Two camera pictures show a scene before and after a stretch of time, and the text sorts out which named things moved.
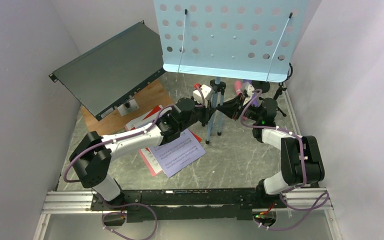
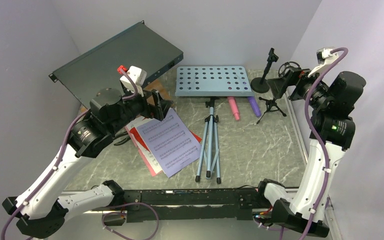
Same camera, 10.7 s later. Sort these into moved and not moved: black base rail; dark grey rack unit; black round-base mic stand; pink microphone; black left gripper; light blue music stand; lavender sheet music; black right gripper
Moved: light blue music stand; black left gripper; pink microphone; black right gripper
Not moved: lavender sheet music; black base rail; black round-base mic stand; dark grey rack unit
